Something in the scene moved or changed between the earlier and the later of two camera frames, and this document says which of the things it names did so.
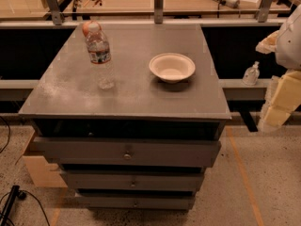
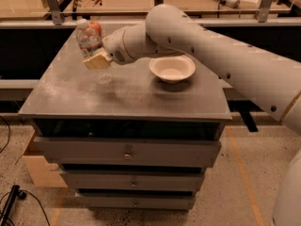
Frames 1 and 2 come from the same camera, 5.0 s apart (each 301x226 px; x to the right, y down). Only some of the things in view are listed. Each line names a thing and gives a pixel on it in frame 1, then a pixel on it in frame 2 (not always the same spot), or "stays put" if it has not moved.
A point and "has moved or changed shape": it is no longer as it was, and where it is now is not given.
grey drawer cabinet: x=145 y=143 stays put
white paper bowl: x=171 y=67 stays put
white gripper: x=290 y=46 → x=115 y=47
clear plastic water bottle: x=100 y=55 has moved or changed shape
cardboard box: x=41 y=173 stays put
